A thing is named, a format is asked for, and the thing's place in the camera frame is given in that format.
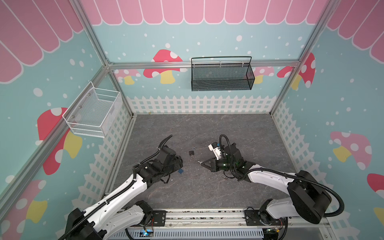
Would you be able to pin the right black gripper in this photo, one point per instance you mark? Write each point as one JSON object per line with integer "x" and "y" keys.
{"x": 212, "y": 164}

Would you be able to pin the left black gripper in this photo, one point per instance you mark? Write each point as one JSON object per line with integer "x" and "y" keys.
{"x": 177, "y": 163}

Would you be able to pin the black padlock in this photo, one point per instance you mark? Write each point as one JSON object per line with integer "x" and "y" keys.
{"x": 193, "y": 151}

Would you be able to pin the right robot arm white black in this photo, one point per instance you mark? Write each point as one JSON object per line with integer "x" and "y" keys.
{"x": 306, "y": 198}

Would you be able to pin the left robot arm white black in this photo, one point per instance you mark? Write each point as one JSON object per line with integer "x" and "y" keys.
{"x": 107, "y": 217}

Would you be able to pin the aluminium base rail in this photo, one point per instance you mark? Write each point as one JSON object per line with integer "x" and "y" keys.
{"x": 207, "y": 217}

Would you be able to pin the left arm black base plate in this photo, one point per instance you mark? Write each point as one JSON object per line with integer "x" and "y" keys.
{"x": 159, "y": 218}

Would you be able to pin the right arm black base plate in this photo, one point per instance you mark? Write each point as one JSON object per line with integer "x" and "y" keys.
{"x": 262, "y": 218}

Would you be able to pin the black mesh wall basket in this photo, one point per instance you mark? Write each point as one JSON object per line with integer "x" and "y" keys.
{"x": 222, "y": 74}

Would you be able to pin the white wire wall basket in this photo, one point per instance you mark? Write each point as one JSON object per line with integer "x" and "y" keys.
{"x": 93, "y": 112}

